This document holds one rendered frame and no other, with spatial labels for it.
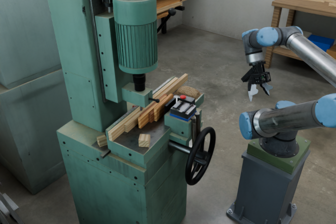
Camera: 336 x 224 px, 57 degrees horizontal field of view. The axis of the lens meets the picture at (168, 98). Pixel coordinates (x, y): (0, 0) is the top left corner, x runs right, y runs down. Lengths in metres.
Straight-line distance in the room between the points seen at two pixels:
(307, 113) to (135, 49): 0.72
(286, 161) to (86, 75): 1.16
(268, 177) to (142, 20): 1.18
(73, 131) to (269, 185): 1.16
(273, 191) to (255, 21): 3.22
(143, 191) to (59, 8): 0.91
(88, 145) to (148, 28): 0.67
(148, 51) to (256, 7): 3.55
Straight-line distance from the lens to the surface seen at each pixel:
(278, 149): 1.85
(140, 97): 1.44
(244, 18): 4.86
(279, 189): 1.95
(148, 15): 1.25
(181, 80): 1.82
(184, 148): 1.50
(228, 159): 2.67
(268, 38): 1.56
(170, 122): 1.48
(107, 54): 1.40
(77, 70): 1.54
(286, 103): 1.81
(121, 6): 1.24
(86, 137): 1.65
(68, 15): 1.44
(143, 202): 1.58
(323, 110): 1.21
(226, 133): 2.94
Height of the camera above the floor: 1.82
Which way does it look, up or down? 33 degrees down
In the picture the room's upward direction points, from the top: straight up
